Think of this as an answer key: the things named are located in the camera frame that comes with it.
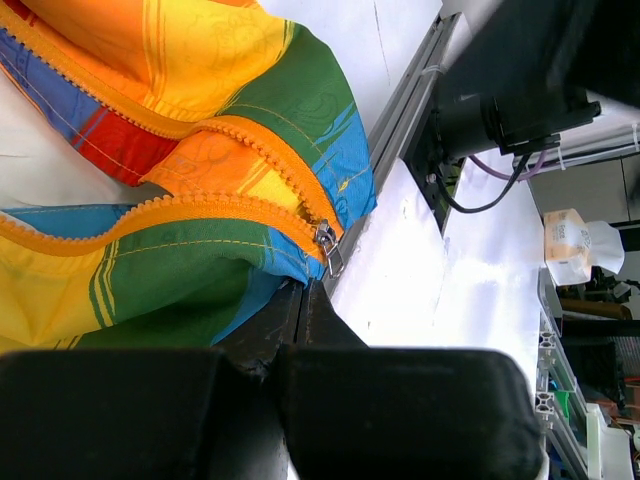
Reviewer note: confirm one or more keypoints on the aluminium table edge rail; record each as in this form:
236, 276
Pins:
405, 114

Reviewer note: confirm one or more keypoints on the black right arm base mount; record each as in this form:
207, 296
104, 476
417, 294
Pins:
426, 161

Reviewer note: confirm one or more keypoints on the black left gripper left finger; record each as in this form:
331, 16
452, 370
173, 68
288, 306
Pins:
149, 413

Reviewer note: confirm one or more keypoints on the rainbow striped hooded jacket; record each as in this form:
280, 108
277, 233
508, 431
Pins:
215, 137

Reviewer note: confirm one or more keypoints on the silver zipper pull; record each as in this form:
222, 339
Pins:
326, 238

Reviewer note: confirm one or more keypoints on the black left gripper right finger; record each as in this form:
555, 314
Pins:
351, 411

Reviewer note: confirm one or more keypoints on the tissue box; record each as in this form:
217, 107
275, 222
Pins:
572, 247

